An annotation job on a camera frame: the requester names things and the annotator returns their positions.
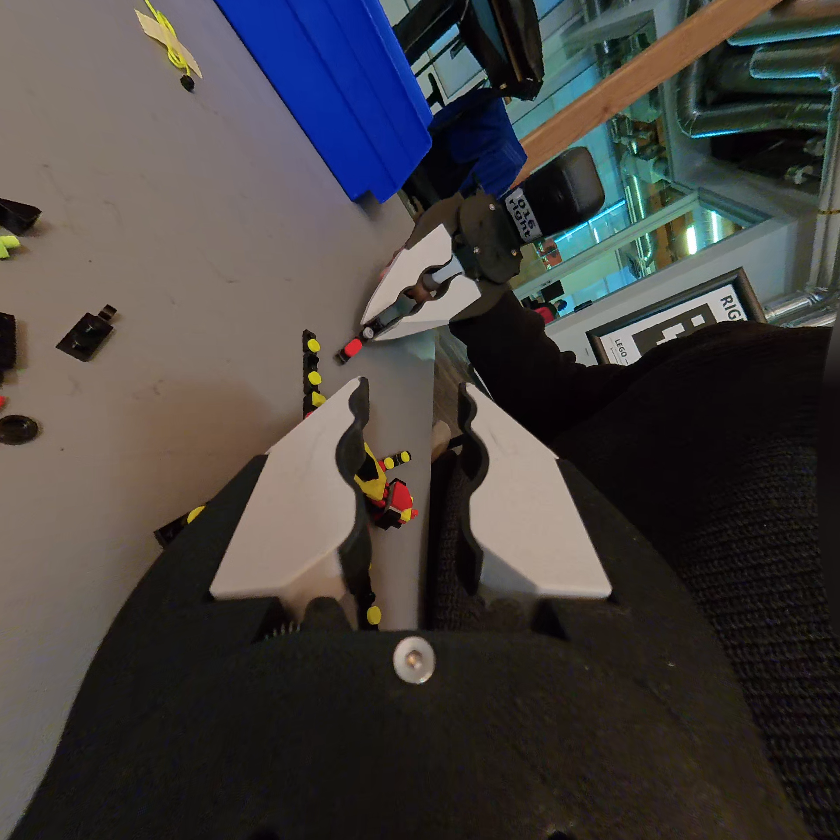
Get small black red lego assembly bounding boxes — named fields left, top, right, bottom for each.
left=336, top=325, right=378, bottom=365

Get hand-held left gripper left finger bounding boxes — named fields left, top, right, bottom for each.
left=209, top=375, right=374, bottom=630

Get black yellow lego spider model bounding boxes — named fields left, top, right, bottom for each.
left=154, top=328, right=421, bottom=627

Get black chair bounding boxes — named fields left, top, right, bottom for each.
left=392, top=0, right=546, bottom=102

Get blue cloth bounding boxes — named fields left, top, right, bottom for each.
left=400, top=88, right=529, bottom=204

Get pile of loose lego pieces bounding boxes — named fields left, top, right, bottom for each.
left=0, top=197, right=119, bottom=447

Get framed black white sign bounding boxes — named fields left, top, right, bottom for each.
left=586, top=267, right=767, bottom=367

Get person's right forearm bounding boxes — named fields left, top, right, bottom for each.
left=449, top=289, right=657, bottom=447

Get neon yellow cord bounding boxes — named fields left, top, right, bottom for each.
left=143, top=0, right=196, bottom=91

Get wooden beam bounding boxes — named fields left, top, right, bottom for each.
left=515, top=0, right=788, bottom=188

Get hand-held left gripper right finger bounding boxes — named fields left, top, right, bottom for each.
left=456, top=382, right=614, bottom=603

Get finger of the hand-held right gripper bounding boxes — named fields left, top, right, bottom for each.
left=373, top=277, right=484, bottom=343
left=360, top=223, right=462, bottom=324

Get person's black knit sweater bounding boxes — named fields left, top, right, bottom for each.
left=427, top=322, right=840, bottom=840

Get blue plastic bin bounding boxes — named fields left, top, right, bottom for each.
left=213, top=0, right=435, bottom=203

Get silver metal pipes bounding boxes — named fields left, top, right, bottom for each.
left=676, top=20, right=840, bottom=139

